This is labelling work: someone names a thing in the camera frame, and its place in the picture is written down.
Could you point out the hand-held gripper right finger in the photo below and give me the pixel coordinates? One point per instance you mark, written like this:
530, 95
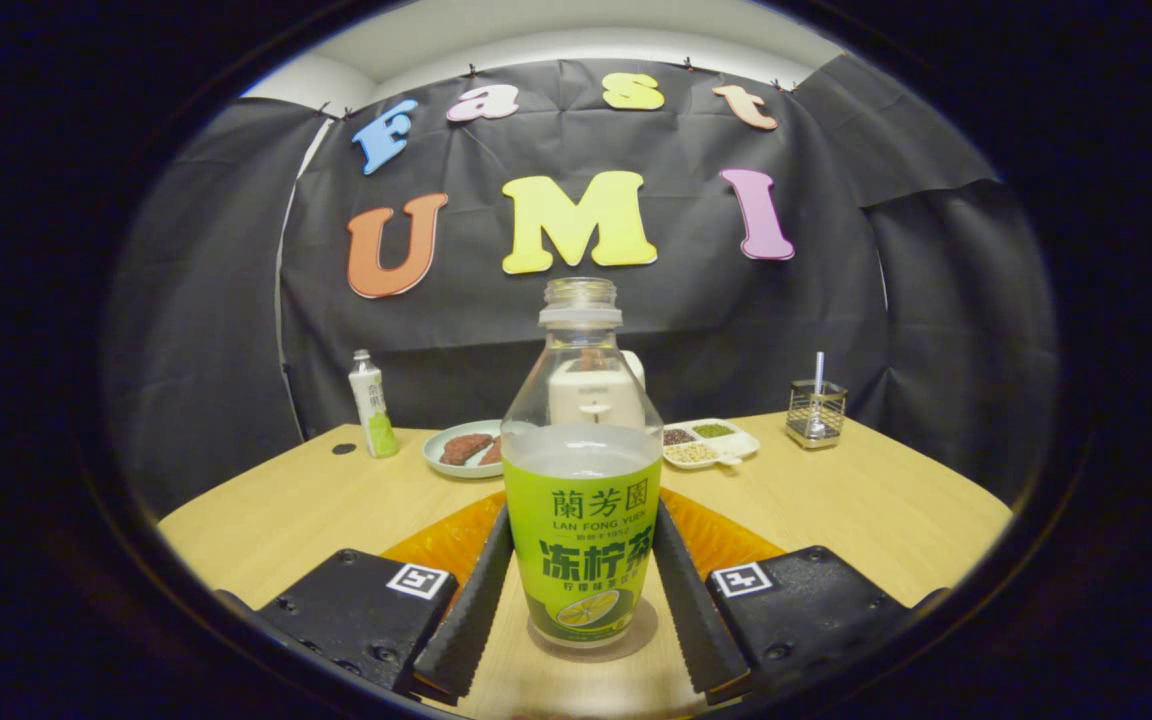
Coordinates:
691, 610

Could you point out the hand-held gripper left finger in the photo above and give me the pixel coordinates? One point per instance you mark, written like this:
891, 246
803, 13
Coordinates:
471, 620

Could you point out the clear green label juice bottle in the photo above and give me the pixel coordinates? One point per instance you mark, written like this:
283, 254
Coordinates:
581, 530

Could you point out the slim white green bottle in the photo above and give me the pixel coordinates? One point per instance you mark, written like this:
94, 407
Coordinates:
373, 410

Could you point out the pale green plate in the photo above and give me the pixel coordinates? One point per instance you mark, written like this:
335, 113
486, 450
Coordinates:
441, 467

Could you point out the white divided dish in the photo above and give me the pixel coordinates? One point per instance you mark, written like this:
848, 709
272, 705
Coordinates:
711, 445

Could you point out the brown meat slice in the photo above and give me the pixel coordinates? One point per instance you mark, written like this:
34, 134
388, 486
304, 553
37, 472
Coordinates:
464, 448
494, 453

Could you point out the white toaster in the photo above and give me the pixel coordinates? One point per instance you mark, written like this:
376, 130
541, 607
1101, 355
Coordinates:
635, 374

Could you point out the white spoon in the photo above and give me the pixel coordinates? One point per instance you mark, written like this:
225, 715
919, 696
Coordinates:
819, 370

